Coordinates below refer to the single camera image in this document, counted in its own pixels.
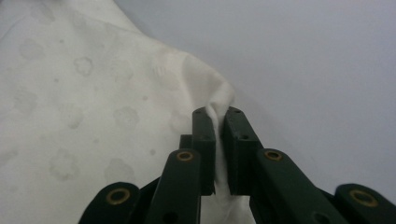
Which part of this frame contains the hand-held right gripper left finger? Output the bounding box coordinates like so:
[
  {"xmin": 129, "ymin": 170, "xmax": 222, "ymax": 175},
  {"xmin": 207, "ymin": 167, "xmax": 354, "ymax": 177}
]
[{"xmin": 179, "ymin": 106, "xmax": 218, "ymax": 197}]

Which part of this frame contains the white table cover board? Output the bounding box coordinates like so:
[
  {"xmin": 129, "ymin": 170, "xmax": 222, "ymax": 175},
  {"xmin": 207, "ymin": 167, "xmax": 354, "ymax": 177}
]
[{"xmin": 113, "ymin": 0, "xmax": 396, "ymax": 200}]

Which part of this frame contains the white baby garment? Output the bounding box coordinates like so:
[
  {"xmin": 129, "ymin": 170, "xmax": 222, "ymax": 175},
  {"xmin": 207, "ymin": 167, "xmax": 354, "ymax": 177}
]
[{"xmin": 0, "ymin": 0, "xmax": 257, "ymax": 224}]

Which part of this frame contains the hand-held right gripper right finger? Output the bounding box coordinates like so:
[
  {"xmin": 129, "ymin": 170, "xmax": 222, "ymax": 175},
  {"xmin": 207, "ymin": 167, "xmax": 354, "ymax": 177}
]
[{"xmin": 221, "ymin": 105, "xmax": 264, "ymax": 197}]

